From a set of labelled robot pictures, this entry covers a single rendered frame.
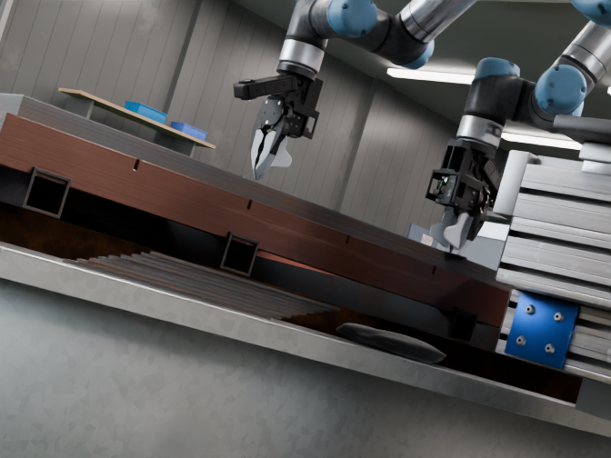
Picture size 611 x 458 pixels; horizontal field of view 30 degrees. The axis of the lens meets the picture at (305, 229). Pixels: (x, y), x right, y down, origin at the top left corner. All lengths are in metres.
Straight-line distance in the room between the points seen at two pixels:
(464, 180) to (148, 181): 0.69
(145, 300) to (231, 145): 10.51
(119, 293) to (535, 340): 0.58
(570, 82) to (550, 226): 0.42
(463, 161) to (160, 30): 9.20
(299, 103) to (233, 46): 9.60
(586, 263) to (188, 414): 0.54
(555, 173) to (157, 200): 0.52
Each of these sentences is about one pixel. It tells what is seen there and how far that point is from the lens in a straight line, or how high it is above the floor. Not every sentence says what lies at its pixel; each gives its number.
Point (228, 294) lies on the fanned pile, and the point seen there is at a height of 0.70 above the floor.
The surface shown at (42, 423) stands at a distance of 1.41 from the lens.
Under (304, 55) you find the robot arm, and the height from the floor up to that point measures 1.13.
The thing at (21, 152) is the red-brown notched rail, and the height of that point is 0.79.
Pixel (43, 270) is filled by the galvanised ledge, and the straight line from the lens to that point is 1.19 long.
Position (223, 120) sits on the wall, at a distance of 11.64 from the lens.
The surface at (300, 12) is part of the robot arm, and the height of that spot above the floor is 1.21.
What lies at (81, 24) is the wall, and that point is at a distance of 10.58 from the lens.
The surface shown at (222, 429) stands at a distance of 1.53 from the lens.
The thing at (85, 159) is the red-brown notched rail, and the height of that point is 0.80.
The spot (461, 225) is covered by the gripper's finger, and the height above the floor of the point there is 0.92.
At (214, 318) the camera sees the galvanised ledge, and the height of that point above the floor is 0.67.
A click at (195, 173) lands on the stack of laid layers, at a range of 1.54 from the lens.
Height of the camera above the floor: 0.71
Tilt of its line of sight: 4 degrees up
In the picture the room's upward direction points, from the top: 17 degrees clockwise
